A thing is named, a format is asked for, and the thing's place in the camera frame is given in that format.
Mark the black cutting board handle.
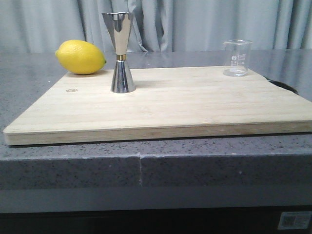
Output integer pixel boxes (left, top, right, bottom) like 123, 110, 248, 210
265, 77, 298, 95

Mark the wooden cutting board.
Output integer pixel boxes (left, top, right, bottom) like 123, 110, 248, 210
3, 66, 312, 145

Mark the white QR code label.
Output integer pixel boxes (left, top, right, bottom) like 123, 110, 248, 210
277, 211, 312, 230

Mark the steel double jigger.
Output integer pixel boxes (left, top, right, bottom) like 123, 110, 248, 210
102, 12, 136, 94

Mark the grey curtain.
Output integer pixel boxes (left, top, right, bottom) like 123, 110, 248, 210
0, 0, 312, 53

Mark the glass measuring beaker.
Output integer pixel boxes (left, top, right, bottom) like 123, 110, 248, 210
223, 39, 253, 77

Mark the yellow lemon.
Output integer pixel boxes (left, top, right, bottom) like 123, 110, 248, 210
55, 39, 106, 75

